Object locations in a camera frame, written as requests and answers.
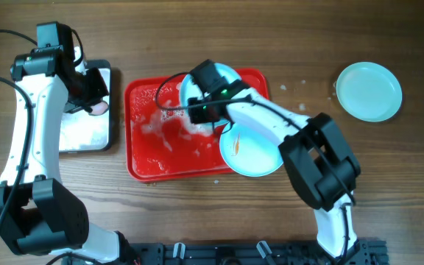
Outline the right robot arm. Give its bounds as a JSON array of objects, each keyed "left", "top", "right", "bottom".
[{"left": 188, "top": 60, "right": 361, "bottom": 262}]

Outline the black metal basin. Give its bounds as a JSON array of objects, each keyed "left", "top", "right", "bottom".
[{"left": 59, "top": 60, "right": 113, "bottom": 153}]

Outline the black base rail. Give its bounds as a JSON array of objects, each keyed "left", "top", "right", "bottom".
[{"left": 61, "top": 239, "right": 388, "bottom": 265}]

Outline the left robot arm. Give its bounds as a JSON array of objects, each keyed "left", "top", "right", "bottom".
[{"left": 0, "top": 21, "right": 140, "bottom": 264}]

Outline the red plastic tray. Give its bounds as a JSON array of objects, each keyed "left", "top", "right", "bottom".
[{"left": 124, "top": 67, "right": 271, "bottom": 184}]

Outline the pink sponge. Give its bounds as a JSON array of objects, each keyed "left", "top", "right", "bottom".
[{"left": 88, "top": 101, "right": 109, "bottom": 116}]

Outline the mint plate with orange stain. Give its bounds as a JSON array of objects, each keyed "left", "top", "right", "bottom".
[{"left": 219, "top": 123, "right": 283, "bottom": 177}]

